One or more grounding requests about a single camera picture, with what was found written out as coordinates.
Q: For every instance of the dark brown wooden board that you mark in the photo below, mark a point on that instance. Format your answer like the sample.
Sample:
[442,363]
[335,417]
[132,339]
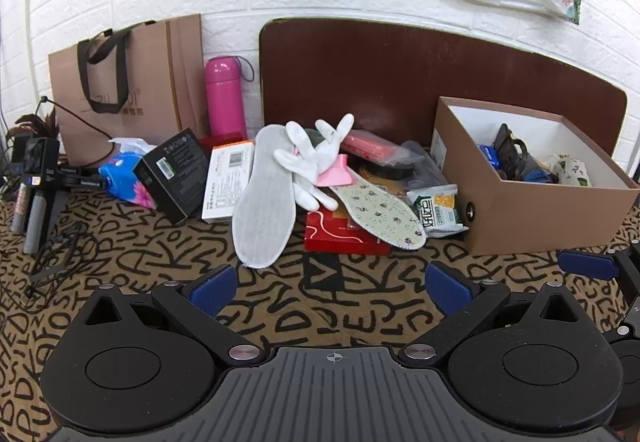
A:
[375,72]

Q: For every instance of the white and orange medicine box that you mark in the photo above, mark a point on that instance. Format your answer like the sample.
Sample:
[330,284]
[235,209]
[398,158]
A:
[225,182]

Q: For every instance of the black product box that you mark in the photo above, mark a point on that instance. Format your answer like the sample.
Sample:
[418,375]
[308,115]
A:
[175,172]

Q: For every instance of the brown paper bag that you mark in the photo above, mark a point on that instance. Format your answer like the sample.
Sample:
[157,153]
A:
[150,72]

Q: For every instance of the pink fabric piece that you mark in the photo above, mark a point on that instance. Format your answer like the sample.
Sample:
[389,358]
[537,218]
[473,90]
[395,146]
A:
[335,175]

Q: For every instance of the blue item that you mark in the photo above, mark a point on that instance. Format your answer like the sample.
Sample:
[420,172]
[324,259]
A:
[489,156]
[540,177]

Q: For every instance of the grey insole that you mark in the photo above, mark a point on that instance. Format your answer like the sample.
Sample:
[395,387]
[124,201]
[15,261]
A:
[262,207]

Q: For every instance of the floral print insole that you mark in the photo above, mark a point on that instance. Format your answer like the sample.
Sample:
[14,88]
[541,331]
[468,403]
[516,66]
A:
[380,212]

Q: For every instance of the floral fabric pouch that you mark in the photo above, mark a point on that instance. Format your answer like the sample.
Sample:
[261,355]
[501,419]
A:
[570,171]

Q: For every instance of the green snack packet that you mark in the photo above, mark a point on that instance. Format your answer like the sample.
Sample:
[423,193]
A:
[435,211]

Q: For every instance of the red plastic packet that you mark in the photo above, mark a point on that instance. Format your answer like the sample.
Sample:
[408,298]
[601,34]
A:
[370,147]

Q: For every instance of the brown cardboard box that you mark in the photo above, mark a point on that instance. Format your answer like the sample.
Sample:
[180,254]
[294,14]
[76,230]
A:
[540,217]

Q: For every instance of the blue floral tissue pack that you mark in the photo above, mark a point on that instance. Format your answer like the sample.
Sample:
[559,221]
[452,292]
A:
[125,179]

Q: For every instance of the red box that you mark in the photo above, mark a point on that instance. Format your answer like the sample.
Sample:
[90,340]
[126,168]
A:
[327,237]

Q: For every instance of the black action camera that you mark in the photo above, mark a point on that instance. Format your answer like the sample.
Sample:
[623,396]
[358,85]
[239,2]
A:
[35,160]

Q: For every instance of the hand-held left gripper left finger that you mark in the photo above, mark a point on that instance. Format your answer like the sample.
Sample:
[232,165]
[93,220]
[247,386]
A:
[212,286]

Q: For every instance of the pink thermos bottle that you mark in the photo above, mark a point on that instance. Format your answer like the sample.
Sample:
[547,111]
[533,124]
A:
[225,97]

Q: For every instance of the black plastic item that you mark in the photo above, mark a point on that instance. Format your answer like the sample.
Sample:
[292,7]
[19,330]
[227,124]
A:
[512,152]

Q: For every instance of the clear plastic bag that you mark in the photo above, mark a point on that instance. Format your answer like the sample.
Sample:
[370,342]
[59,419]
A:
[427,167]

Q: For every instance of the dark brown item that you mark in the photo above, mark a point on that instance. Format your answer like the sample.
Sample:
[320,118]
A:
[385,171]

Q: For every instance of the small grey tripod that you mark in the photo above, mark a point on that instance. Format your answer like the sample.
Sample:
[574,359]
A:
[37,217]

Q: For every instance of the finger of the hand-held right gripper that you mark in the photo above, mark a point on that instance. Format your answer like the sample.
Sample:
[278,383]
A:
[587,263]

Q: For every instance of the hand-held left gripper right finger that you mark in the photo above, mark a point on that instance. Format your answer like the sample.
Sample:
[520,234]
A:
[447,289]

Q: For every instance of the white cotton glove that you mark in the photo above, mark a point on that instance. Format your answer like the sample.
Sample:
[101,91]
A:
[300,160]
[331,142]

